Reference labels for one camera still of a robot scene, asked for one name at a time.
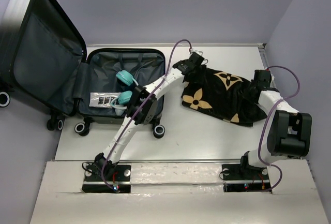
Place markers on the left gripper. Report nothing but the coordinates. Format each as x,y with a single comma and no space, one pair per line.
202,69

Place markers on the black blanket with beige flowers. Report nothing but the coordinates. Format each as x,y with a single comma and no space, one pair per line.
219,94

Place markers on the teal white headphones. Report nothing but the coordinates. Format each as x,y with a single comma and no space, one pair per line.
127,80

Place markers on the white packet with black strips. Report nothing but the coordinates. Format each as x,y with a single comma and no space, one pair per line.
101,100

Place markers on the black and white suitcase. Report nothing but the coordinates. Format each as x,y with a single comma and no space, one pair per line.
45,57

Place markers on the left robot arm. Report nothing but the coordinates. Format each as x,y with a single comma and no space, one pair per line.
142,109

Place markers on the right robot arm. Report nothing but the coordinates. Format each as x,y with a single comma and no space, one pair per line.
286,132

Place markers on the white cardboard front panel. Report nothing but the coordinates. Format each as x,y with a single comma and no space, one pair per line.
177,193

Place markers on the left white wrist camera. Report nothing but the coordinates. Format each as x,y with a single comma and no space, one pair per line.
200,53

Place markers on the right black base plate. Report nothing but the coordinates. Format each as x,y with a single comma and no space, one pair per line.
238,179

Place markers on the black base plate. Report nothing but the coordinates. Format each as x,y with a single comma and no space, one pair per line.
119,181
238,179

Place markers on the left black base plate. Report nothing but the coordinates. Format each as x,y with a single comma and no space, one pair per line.
119,181

